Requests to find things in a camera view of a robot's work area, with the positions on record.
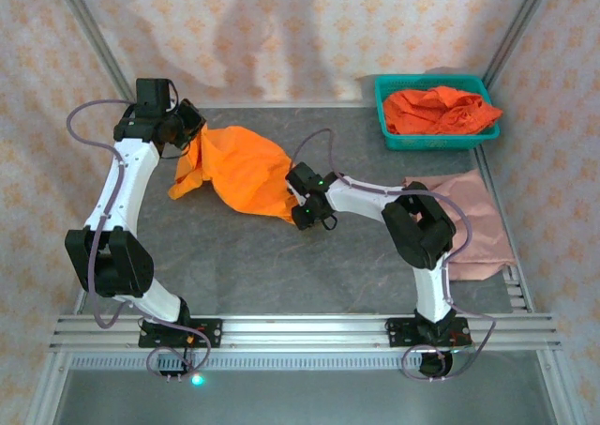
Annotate bright orange smooth shorts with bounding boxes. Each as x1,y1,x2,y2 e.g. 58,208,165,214
167,123,302,225

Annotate red-orange mesh shorts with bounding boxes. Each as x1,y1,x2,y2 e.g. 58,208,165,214
382,85,504,137

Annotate pink shorts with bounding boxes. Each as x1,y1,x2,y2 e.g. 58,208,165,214
402,169,517,282

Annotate teal plastic basket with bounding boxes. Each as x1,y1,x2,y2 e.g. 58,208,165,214
373,73,502,153

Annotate black connector block with light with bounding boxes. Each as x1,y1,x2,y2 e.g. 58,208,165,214
157,369,207,388

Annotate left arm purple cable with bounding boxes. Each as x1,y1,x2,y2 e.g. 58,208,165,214
67,80,215,382

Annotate aluminium frame post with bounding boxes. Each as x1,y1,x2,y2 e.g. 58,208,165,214
25,349,71,425
480,0,562,88
536,349,587,425
49,0,140,102

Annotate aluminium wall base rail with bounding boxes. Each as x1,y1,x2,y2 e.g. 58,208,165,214
194,99,376,112

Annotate aluminium mounting rail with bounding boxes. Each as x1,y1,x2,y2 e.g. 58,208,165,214
49,314,563,352

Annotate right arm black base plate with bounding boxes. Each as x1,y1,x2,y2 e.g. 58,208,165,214
383,316,473,349

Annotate slotted grey cable duct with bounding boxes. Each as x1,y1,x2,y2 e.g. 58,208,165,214
65,353,540,373

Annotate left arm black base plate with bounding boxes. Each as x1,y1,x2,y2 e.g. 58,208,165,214
138,318,223,350

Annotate black round cable port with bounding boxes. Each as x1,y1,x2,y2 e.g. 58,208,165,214
418,351,455,380

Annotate aluminium table side rail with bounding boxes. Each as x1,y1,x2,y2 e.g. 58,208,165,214
471,147,536,314

